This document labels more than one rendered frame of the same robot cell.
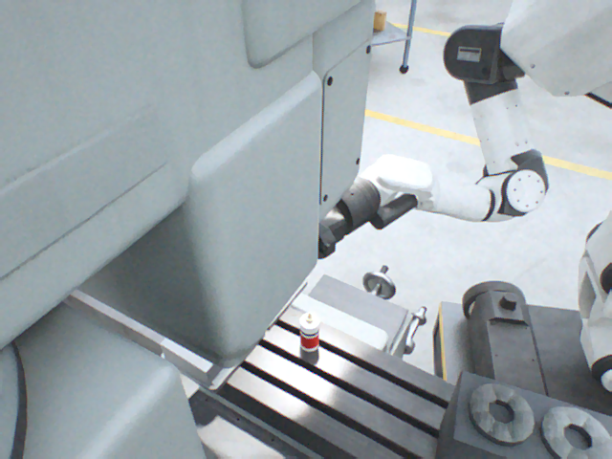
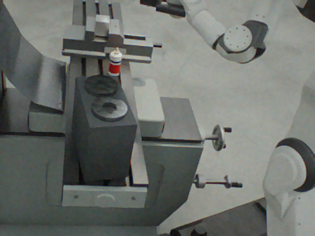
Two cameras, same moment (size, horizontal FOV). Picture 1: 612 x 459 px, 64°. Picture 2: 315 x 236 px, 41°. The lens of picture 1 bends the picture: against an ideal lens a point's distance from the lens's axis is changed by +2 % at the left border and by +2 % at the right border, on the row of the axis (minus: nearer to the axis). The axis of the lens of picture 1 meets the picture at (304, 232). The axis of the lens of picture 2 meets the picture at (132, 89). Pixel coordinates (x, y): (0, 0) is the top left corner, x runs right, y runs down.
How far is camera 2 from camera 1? 1.07 m
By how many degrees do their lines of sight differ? 39
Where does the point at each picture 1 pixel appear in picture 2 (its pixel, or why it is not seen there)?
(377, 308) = (188, 126)
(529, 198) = (234, 41)
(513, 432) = (93, 88)
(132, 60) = not seen: outside the picture
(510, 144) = (253, 12)
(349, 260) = not seen: hidden behind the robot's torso
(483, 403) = (100, 78)
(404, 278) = not seen: hidden behind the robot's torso
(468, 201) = (208, 27)
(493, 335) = (245, 208)
